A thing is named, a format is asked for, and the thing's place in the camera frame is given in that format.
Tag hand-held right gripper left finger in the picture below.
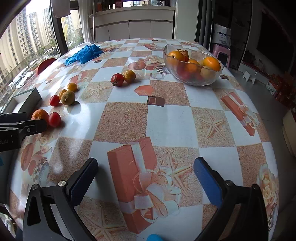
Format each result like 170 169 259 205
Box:
22 158 99 241

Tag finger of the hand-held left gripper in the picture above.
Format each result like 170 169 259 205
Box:
0 112 27 126
9 119 48 142

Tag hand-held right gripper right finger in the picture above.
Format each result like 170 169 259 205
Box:
194 157 275 241

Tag orange mandarin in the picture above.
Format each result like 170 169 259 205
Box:
31 109 49 123

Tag white cardboard tray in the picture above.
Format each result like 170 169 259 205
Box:
10 88 42 114

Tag red tomato with stem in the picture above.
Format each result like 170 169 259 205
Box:
111 73 125 87

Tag red chair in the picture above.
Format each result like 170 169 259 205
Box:
36 58 58 76

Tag checked printed tablecloth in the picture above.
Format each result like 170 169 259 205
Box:
8 38 280 241

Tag blue plastic gloves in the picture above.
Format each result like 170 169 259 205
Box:
64 44 103 66

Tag clear glass bowl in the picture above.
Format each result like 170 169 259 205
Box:
163 44 224 87

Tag large yellow-green tomato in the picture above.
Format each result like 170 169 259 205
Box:
124 70 136 83

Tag pale yellow fruit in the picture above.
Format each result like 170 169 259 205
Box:
199 66 218 81

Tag red fruit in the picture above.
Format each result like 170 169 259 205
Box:
177 67 197 81

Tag small white stand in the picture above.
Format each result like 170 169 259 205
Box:
242 70 260 83

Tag small orange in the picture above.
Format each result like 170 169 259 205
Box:
185 59 201 75

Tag white hanging cloth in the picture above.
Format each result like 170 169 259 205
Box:
50 0 71 18

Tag metal pole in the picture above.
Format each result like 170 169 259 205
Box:
89 0 97 43

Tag large orange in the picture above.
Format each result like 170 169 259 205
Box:
202 57 221 72
168 51 186 63

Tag red decorations heap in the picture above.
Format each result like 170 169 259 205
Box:
266 73 296 108

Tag pink plastic stool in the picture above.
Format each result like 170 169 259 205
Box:
211 44 232 69

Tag white cabinet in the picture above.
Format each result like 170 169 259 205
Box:
92 6 176 42

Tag white printed bag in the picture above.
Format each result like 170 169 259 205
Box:
212 23 232 46

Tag black television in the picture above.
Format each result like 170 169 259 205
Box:
255 9 296 67

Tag grey curtain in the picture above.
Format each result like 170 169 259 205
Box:
195 0 215 49

